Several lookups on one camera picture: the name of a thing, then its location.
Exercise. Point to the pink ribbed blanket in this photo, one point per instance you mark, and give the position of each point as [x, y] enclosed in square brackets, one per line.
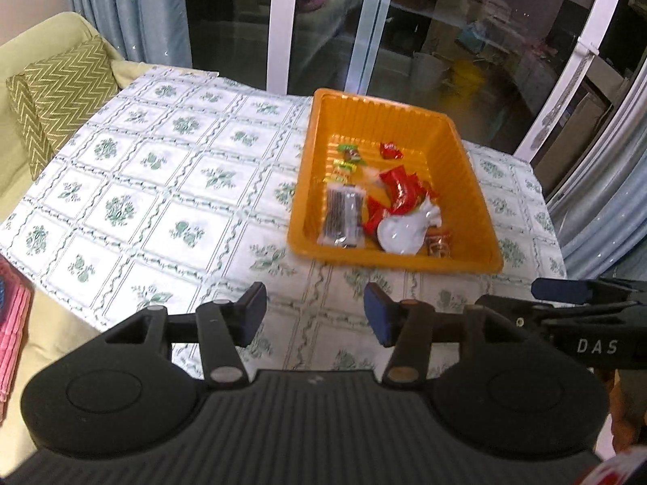
[12, 343]

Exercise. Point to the cardboard box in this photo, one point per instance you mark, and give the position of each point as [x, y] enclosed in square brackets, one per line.
[576, 136]

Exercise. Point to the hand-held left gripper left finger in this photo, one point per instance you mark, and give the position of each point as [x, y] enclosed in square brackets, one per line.
[257, 316]

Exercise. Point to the floral tablecloth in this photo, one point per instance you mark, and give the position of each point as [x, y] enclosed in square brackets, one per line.
[151, 187]

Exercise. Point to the green brown candy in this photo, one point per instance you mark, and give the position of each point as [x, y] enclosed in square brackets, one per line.
[350, 151]

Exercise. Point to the white sliding glass door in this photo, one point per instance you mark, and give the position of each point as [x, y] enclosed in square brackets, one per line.
[283, 25]

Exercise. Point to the orange plastic tray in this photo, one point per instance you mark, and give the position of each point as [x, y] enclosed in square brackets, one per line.
[404, 121]

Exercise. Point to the yellow bucket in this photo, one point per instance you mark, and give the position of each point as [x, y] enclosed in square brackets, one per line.
[467, 78]

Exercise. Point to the yellow-green sofa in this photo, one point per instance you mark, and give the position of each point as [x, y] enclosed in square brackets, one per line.
[35, 40]

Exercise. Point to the brown snack packet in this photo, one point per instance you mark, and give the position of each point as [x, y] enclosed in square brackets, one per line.
[437, 245]

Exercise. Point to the yellow snack packet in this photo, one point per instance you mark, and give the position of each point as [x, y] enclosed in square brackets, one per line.
[337, 178]

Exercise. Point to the red snack packet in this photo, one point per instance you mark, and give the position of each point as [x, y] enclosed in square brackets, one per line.
[402, 187]
[376, 217]

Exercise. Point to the white bucket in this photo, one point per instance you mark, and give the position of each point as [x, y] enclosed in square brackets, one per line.
[428, 70]

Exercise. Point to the blue-grey curtain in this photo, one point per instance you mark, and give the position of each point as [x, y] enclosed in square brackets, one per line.
[131, 10]
[606, 222]

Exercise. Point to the silver snack packet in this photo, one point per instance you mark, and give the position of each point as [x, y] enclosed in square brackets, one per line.
[402, 235]

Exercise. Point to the black seaweed packet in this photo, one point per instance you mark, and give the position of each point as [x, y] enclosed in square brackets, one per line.
[341, 214]

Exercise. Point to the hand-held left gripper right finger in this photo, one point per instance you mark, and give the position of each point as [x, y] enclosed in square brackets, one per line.
[376, 313]

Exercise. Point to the green zigzag pillow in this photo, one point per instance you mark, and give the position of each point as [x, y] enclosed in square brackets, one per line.
[71, 81]
[28, 121]

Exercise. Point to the small red candy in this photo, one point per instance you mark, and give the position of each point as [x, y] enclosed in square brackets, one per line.
[390, 150]

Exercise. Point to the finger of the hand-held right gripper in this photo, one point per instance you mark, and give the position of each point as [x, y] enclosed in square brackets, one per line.
[566, 290]
[525, 309]

